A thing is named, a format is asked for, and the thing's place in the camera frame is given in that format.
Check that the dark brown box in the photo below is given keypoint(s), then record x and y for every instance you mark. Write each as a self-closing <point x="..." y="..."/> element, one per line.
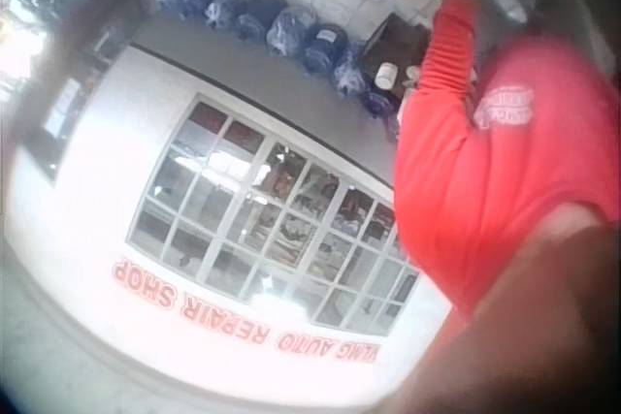
<point x="395" y="41"/>

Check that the small white container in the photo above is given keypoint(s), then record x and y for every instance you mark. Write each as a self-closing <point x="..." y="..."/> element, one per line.
<point x="414" y="74"/>

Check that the white jar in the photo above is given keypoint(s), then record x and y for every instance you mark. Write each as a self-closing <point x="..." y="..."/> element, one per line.
<point x="386" y="74"/>

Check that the row of blue wrapped bundles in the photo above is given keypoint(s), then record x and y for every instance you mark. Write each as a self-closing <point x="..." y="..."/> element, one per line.
<point x="291" y="28"/>

